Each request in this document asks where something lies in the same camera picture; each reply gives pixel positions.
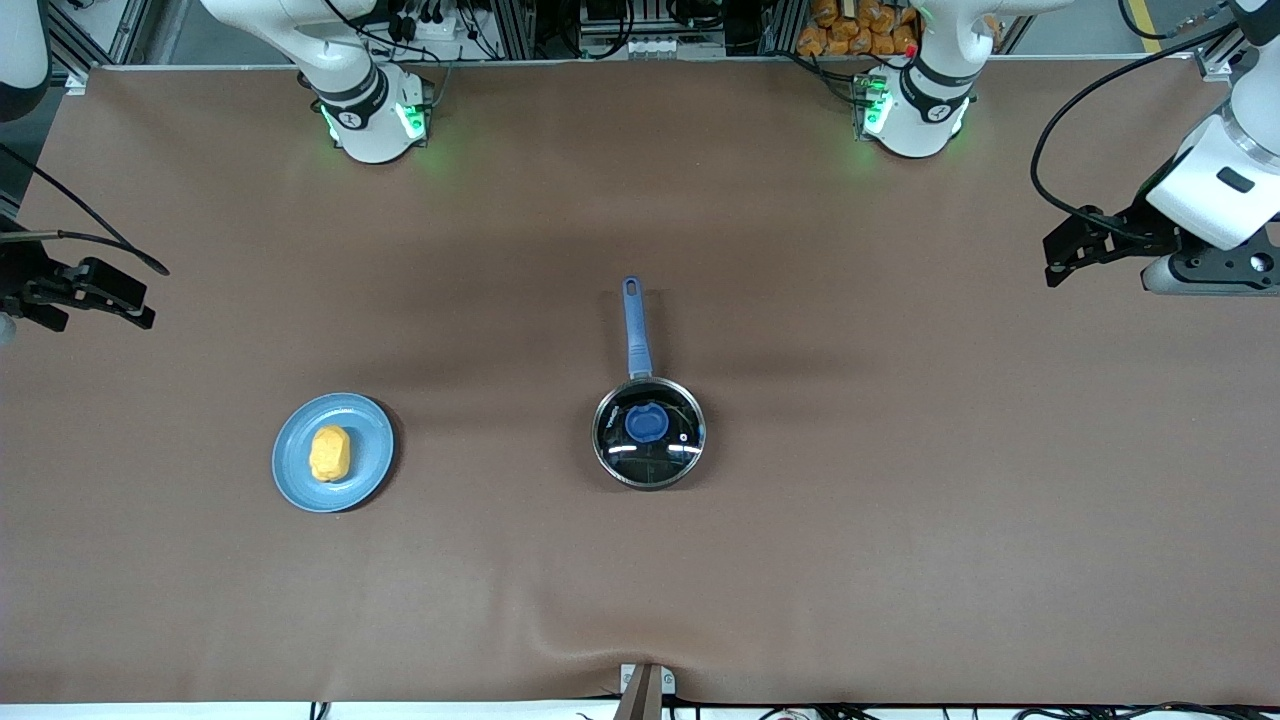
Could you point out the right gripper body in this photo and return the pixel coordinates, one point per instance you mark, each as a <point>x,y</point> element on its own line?
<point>18,270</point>

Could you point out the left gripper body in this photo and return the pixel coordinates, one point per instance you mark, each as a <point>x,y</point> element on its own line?
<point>1133,225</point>

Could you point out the yellow potato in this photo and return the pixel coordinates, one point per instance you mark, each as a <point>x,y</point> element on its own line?
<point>330,454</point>

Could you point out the glass lid with blue knob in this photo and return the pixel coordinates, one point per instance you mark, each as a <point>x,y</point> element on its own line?
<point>648,423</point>

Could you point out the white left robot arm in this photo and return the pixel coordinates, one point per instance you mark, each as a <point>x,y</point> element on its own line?
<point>925,125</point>

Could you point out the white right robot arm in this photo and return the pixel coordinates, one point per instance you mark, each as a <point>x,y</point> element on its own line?
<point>365,130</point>

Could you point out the blue round plate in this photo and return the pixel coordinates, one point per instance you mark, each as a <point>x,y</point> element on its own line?
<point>300,480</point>

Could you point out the bag of orange items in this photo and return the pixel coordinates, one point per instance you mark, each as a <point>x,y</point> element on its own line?
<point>850,30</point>

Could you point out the white power strip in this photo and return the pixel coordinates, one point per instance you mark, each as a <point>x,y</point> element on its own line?
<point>445,28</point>

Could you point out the white terminal block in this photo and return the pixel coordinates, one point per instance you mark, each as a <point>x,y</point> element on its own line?
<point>630,46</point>

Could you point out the brown table cover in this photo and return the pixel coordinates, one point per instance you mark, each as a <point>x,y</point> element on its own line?
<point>640,600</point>

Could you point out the brown wooden bar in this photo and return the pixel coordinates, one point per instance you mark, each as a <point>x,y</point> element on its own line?
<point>640,700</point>

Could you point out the silver corner bracket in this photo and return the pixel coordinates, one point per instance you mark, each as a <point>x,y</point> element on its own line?
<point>77,82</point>
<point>1217,66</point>

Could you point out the silver table edge rail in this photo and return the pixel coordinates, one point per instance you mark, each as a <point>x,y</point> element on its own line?
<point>640,60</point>

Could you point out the silver table edge bracket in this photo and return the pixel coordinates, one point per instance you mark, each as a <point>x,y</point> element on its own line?
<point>667,680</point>

